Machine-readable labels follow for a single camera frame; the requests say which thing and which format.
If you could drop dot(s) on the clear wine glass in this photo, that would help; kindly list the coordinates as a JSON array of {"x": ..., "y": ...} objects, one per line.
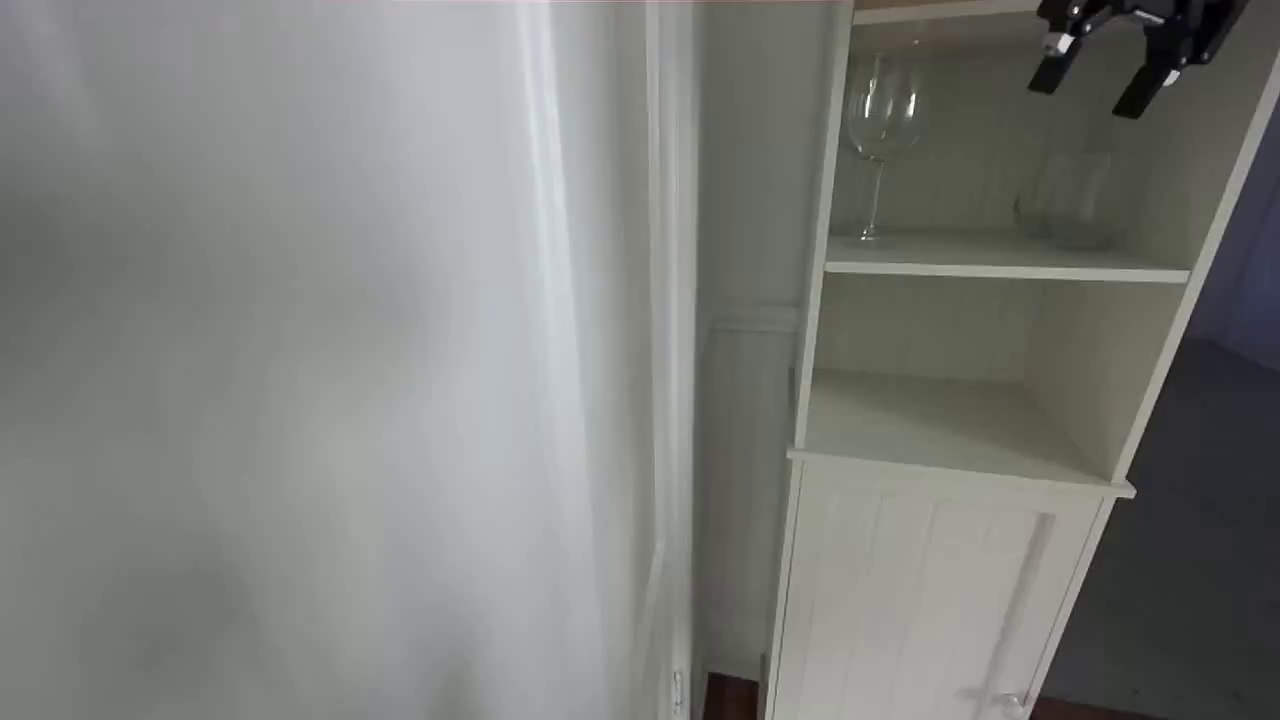
[{"x": 882, "y": 112}]

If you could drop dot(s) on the white shelf cabinet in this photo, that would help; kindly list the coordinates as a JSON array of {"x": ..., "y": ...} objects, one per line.
[{"x": 934, "y": 424}]

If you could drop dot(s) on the white panelled room door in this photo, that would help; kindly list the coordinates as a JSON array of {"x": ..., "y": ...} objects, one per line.
[{"x": 334, "y": 361}]

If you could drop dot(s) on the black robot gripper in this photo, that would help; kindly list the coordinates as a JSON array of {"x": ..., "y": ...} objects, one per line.
[{"x": 1163, "y": 16}]

